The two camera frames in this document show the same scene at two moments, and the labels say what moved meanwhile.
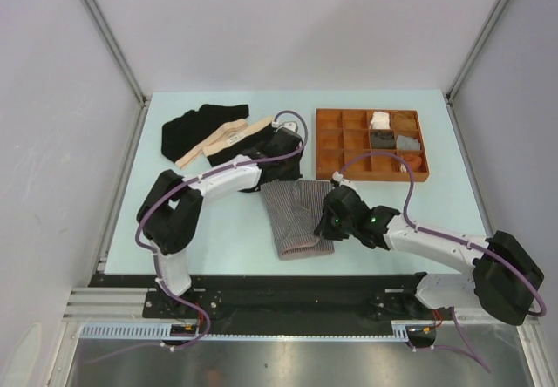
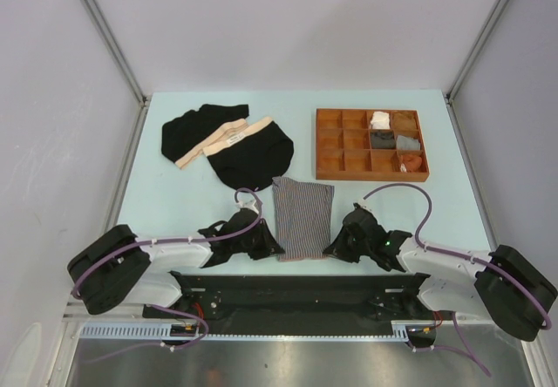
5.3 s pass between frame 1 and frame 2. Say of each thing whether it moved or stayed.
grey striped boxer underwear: moved
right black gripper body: moved
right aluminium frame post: stayed
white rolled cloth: stayed
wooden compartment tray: stayed
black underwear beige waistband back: stayed
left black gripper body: moved
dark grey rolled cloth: stayed
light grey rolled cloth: stayed
